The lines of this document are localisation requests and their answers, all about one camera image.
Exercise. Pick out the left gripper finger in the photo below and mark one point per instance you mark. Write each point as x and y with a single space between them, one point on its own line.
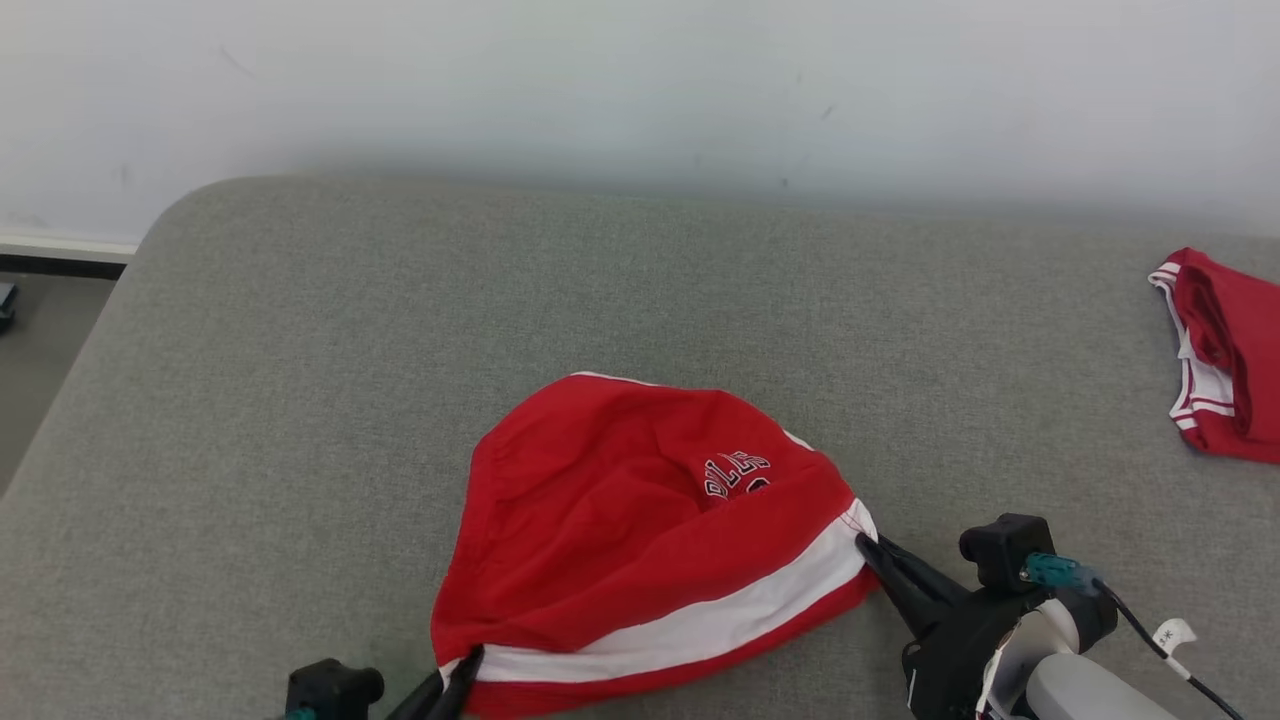
418 700
464 685

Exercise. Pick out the black baseboard strip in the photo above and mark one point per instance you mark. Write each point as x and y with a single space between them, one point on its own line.
60 266

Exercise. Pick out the dark grey box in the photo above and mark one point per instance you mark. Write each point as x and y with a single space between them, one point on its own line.
6 305

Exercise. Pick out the red basketball jersey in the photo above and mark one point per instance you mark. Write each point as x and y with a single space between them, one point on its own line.
1235 350

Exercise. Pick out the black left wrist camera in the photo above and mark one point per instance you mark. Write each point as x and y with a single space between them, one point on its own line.
330 690

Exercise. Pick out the red shorts with white stripe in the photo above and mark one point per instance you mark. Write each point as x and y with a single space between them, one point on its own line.
600 540

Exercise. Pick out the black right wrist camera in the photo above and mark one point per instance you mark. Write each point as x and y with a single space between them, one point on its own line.
1005 550

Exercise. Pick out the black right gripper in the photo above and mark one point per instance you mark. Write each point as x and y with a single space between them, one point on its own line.
955 660

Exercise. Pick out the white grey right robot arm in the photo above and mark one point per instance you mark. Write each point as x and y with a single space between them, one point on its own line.
1080 690

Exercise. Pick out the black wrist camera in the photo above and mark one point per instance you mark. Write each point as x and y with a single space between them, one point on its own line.
330 690
1005 550

